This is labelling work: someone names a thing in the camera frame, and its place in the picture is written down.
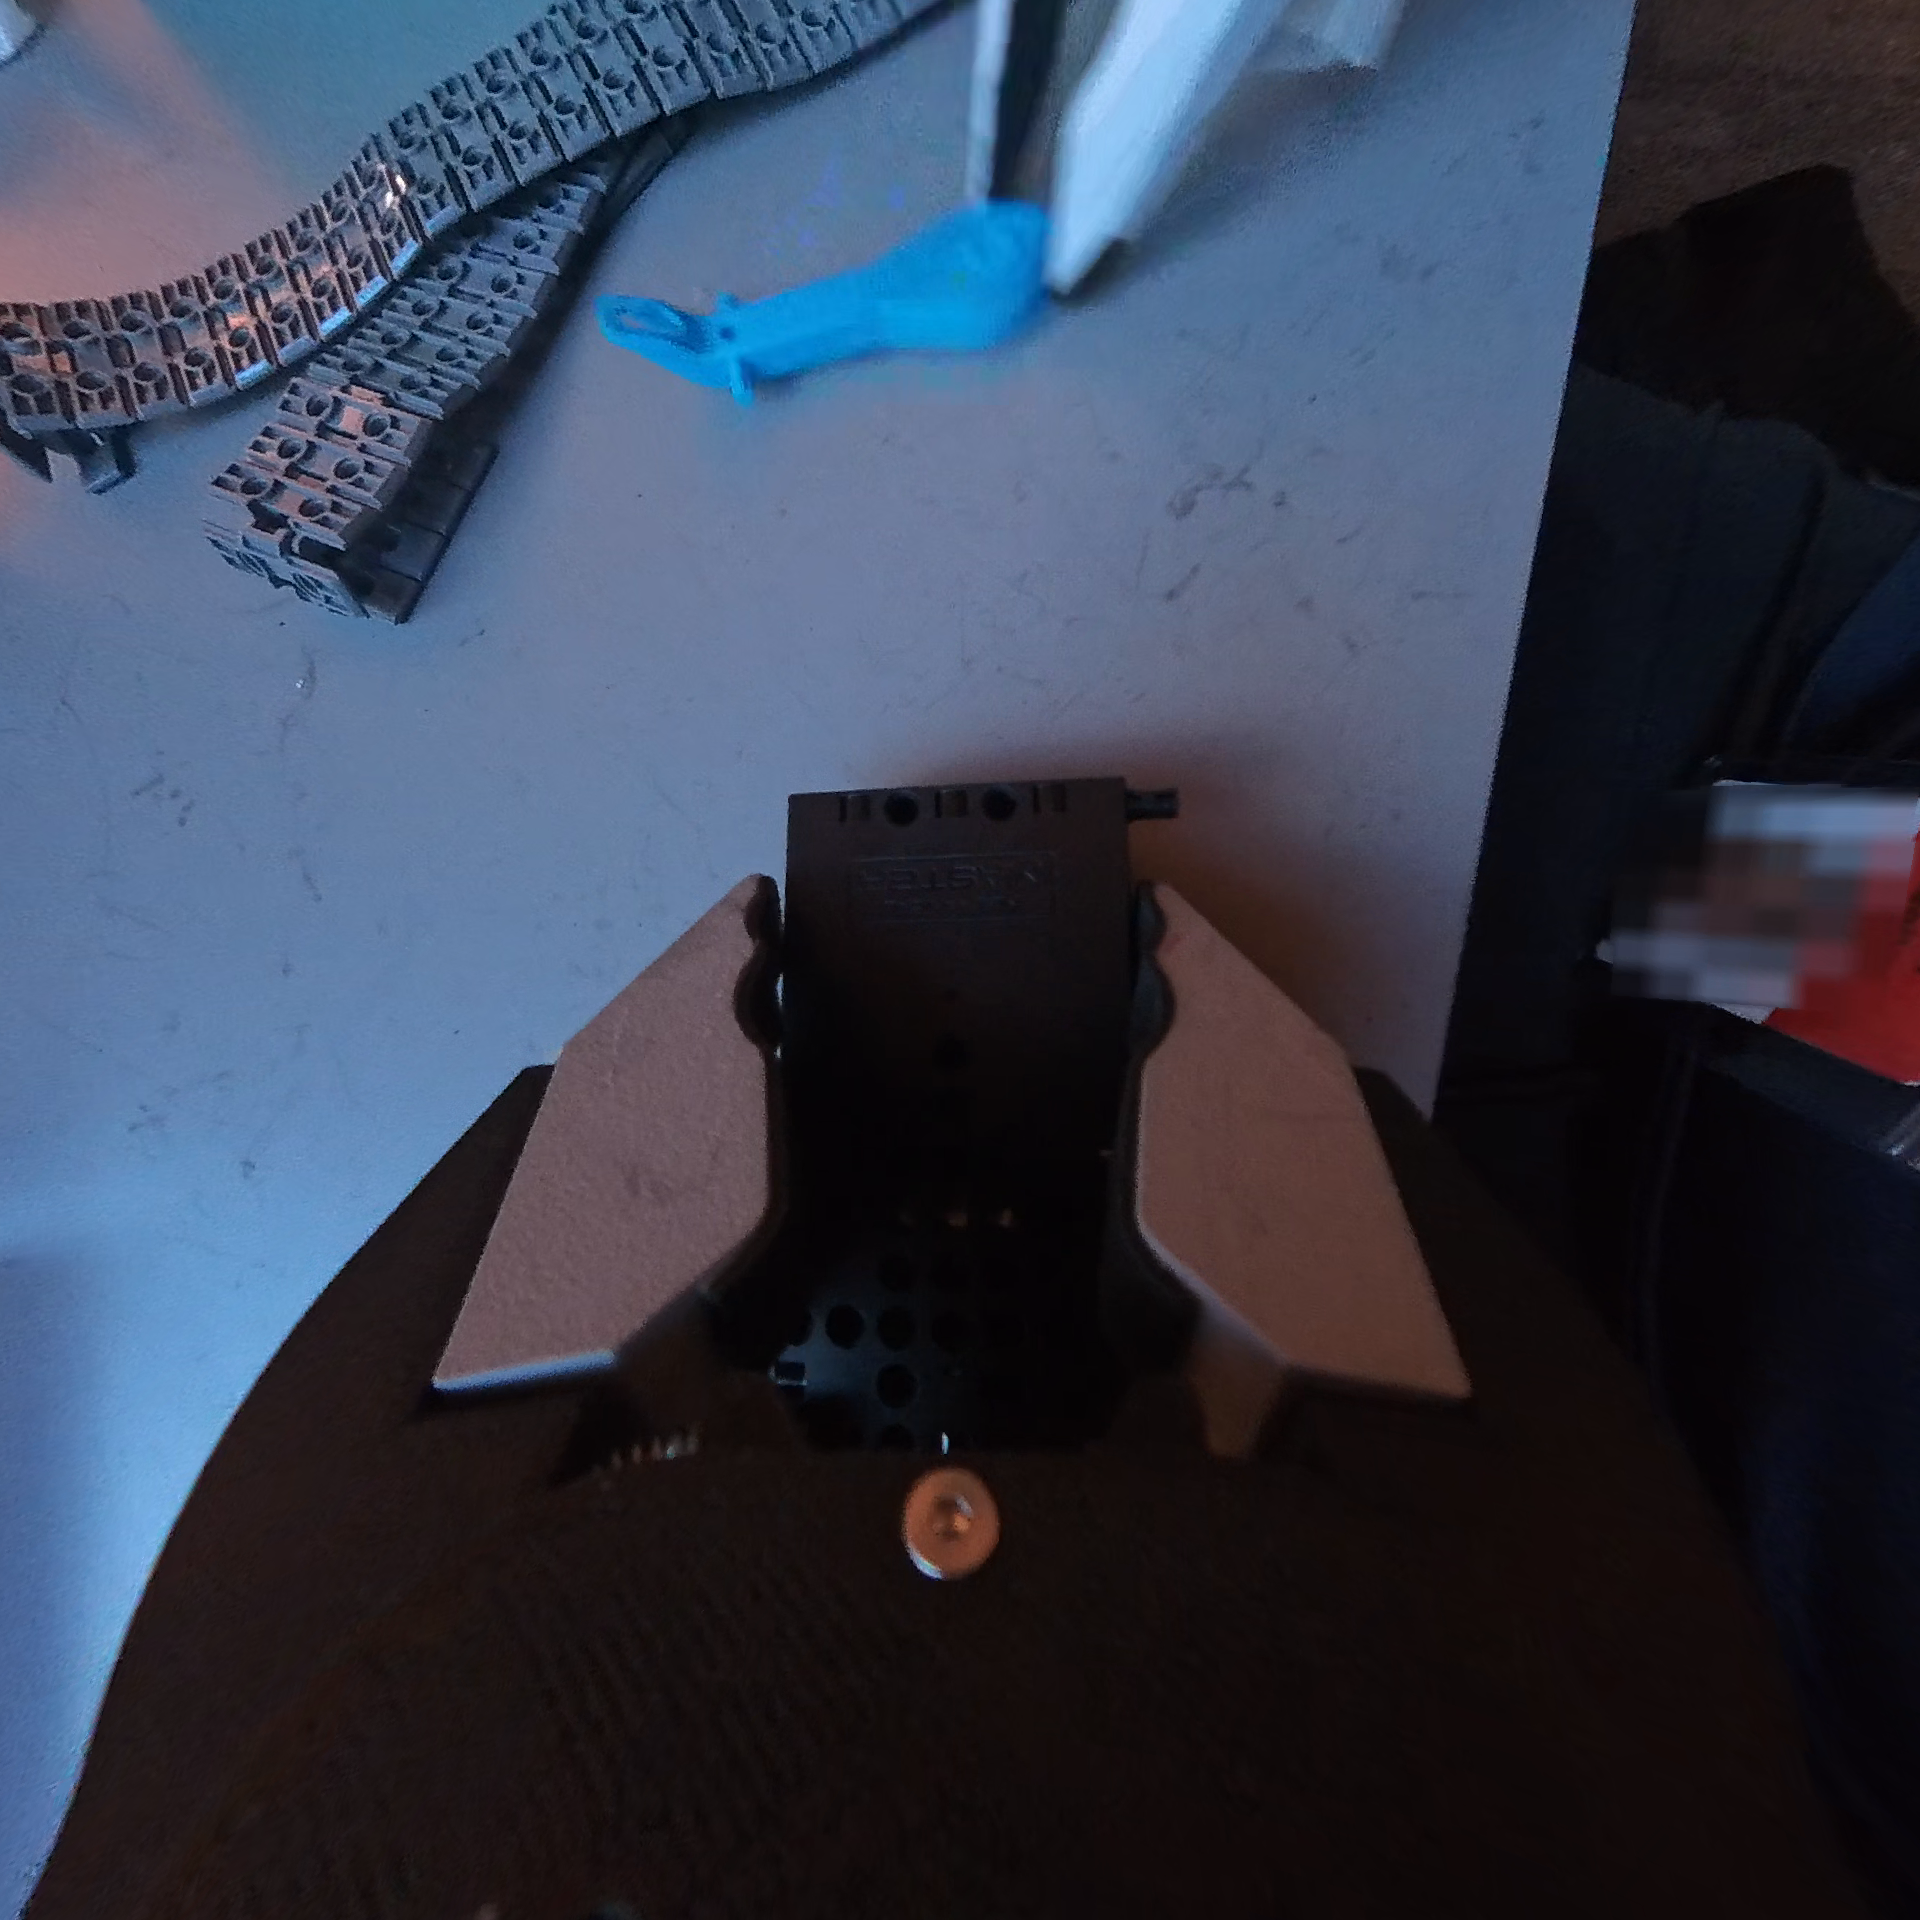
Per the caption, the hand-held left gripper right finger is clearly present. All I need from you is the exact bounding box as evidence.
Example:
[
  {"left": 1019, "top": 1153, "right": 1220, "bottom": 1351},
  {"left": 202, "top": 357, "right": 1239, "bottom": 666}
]
[{"left": 1125, "top": 881, "right": 1476, "bottom": 1459}]

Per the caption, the black perforated brick box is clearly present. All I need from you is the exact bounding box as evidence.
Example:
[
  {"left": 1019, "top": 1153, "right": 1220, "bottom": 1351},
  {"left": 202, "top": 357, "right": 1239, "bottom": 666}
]
[{"left": 784, "top": 776, "right": 1181, "bottom": 1454}]

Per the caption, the blue brick separator tool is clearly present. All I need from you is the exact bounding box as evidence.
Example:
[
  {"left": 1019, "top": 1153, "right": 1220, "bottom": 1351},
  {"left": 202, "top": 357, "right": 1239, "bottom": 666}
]
[{"left": 595, "top": 200, "right": 1053, "bottom": 411}]

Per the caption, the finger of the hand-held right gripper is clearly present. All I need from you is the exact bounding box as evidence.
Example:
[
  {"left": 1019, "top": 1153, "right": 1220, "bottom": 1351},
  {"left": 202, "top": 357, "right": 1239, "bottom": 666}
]
[
  {"left": 965, "top": 0, "right": 1062, "bottom": 213},
  {"left": 1041, "top": 0, "right": 1413, "bottom": 297}
]

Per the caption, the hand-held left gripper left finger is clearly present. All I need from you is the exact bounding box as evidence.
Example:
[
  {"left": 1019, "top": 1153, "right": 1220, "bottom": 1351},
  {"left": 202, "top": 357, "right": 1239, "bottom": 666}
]
[{"left": 433, "top": 873, "right": 789, "bottom": 1398}]

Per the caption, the grey desk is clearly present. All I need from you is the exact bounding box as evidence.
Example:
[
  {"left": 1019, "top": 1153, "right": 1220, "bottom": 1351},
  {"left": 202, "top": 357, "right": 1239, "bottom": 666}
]
[{"left": 0, "top": 0, "right": 1637, "bottom": 1847}]

